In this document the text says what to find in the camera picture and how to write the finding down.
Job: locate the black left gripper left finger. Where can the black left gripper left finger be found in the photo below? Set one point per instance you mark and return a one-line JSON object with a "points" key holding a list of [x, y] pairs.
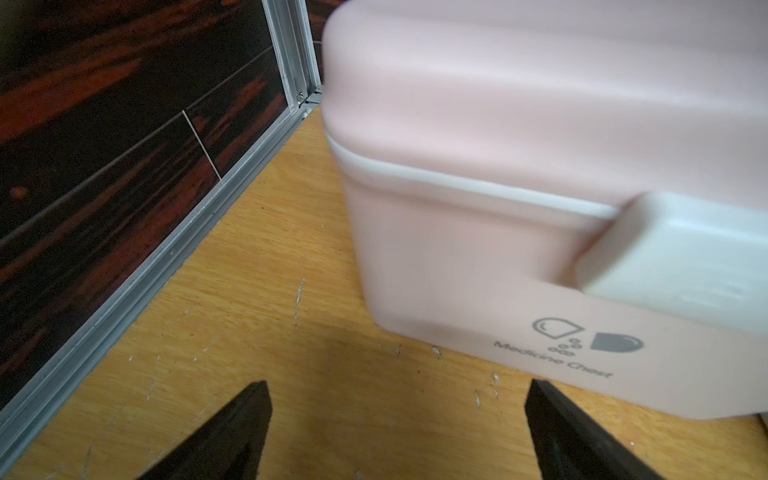
{"points": [[228, 446]]}

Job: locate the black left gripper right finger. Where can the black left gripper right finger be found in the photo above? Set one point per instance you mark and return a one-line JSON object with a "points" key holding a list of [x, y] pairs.
{"points": [[569, 444]]}

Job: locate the aluminium frame rail left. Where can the aluminium frame rail left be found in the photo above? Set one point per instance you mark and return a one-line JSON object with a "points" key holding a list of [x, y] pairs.
{"points": [[126, 126]]}

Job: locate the pink medicine chest box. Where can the pink medicine chest box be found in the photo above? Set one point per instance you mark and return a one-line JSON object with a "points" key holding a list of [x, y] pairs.
{"points": [[576, 189]]}

